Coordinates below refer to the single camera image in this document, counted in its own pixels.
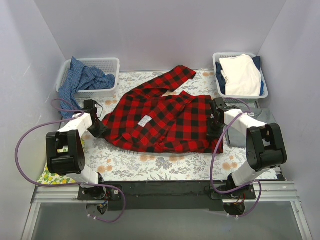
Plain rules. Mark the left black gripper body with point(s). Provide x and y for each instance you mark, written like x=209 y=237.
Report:
x=99 y=128

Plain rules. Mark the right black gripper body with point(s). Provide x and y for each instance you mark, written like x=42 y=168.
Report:
x=213 y=127

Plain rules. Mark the red black plaid shirt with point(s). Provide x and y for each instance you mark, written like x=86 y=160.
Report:
x=147 y=120

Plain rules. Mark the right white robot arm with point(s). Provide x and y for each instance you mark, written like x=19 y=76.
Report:
x=265 y=148

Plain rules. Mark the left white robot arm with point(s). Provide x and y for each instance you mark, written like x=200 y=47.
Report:
x=65 y=153

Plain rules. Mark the grey folded polo shirt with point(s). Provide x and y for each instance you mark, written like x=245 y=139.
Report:
x=236 y=139

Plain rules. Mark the floral print table mat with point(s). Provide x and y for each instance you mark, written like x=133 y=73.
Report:
x=115 y=164

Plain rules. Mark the navy blue folded shirt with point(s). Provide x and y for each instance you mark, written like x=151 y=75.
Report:
x=220 y=72

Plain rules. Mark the white folded shirt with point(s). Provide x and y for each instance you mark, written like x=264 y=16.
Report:
x=242 y=75

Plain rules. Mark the blue checked shirt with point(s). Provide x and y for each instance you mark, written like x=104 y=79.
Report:
x=81 y=77

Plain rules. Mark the left white plastic basket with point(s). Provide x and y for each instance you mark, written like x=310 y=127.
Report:
x=109 y=65

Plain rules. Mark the black base beam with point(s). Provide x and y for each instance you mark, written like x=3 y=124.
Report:
x=172 y=195

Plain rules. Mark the lemon print cloth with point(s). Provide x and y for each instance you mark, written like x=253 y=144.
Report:
x=48 y=178

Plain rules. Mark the aluminium frame rail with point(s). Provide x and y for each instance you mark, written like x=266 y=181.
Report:
x=272 y=191

